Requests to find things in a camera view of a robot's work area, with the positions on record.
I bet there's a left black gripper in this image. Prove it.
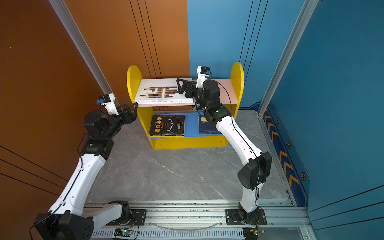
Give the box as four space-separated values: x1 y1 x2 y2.
103 102 137 142

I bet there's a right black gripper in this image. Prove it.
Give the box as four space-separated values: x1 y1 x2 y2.
176 79 211 112

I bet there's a white brown patterned booklet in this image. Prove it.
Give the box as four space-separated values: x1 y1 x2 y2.
135 78 194 106

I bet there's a dark book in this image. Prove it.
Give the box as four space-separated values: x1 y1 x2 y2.
149 115 186 137

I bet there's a navy book bottom yellow label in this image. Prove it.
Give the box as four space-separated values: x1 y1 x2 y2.
198 116 221 135

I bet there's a yellow cartoon cover book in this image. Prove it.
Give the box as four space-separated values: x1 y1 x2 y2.
149 135 185 139

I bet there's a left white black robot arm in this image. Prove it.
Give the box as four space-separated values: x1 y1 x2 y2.
33 102 138 240

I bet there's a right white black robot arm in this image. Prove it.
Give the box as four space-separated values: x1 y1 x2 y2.
177 78 272 225

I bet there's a left green circuit board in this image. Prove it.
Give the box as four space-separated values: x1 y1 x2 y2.
114 228 134 238

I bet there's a right small circuit board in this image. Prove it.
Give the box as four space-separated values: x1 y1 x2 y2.
243 228 265 240

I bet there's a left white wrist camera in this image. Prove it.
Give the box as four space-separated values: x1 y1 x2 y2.
97 94 119 116

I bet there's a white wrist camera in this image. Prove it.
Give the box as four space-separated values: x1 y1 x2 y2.
196 66 211 89
97 94 119 116

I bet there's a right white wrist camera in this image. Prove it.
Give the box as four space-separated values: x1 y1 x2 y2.
196 66 211 89

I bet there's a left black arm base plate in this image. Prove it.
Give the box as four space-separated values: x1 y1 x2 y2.
112 209 147 226

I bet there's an aluminium rail frame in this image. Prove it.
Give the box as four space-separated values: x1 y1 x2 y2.
83 200 316 240

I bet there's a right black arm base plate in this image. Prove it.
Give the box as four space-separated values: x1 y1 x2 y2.
225 208 268 226

